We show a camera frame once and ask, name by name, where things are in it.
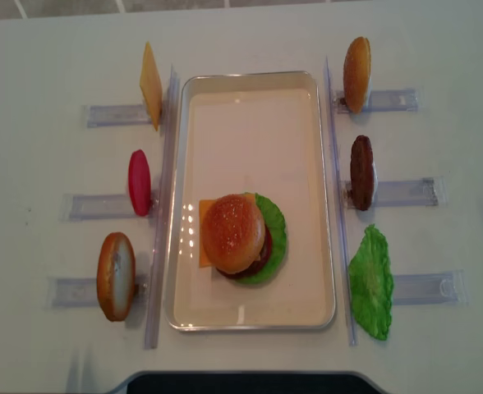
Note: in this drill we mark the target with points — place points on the sesame top bun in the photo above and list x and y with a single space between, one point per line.
234 232

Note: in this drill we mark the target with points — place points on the green lettuce leaf in tray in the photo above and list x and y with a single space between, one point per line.
275 222

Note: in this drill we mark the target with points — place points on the orange cheese slice in tray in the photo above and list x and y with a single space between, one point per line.
204 206

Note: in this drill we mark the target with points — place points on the brown meat patty in tray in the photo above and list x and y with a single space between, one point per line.
253 269

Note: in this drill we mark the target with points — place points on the upright red tomato slice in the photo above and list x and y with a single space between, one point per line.
139 183

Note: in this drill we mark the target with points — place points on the upright brown meat patty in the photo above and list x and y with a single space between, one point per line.
362 172

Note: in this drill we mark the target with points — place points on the upright cheese slice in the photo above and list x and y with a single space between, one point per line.
151 87

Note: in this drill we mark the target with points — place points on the upright green lettuce leaf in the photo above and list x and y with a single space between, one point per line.
372 284

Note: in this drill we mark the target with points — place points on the clear cheese holder strip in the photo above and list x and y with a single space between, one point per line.
115 115

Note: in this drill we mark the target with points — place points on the clear tomato holder strip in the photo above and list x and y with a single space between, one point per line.
95 207

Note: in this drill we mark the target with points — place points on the clear lettuce holder strip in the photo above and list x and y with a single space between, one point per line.
430 289

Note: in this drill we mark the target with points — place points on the white rectangular tray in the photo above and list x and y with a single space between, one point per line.
261 134

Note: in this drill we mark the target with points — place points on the upright bun half on left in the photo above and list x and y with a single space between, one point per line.
116 276

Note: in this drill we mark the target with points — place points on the clear right bun holder strip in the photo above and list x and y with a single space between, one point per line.
387 100

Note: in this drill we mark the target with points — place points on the clear bun holder strip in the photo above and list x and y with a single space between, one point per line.
67 293
387 100

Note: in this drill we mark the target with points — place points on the upright bun on right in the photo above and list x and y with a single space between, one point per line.
356 74

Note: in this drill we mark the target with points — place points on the clear patty holder strip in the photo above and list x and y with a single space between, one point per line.
428 191

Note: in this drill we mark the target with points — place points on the clear left bun holder strip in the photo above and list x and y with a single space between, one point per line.
67 293

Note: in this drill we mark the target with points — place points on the dark base at bottom edge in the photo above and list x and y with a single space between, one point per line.
247 382

